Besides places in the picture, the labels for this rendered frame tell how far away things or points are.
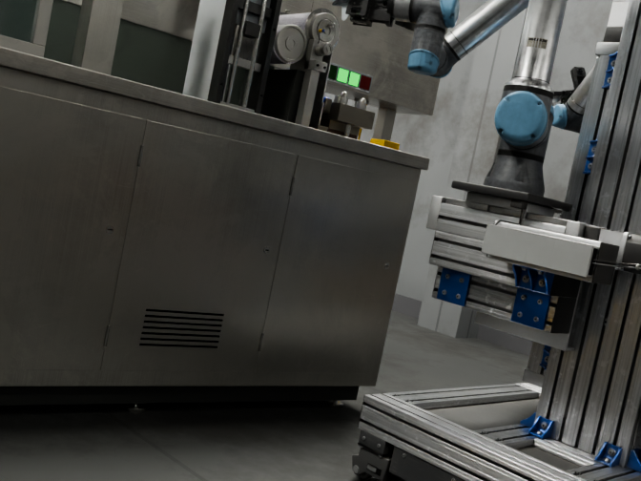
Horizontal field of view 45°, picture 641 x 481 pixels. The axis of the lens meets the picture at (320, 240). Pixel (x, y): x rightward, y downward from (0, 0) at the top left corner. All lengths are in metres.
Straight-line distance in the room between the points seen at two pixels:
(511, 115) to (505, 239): 0.28
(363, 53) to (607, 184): 1.46
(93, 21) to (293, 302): 1.00
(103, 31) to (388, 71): 1.36
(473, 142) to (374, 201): 2.41
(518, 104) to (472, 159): 3.03
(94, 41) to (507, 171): 1.21
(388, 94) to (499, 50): 1.73
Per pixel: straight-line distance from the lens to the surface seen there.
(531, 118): 1.85
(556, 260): 1.75
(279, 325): 2.40
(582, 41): 4.99
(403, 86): 3.39
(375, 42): 3.28
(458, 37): 2.07
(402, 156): 2.56
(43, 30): 2.03
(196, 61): 2.65
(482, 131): 4.87
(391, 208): 2.59
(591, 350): 2.05
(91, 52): 2.38
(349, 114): 2.73
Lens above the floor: 0.73
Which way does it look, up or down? 4 degrees down
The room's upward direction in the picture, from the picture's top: 11 degrees clockwise
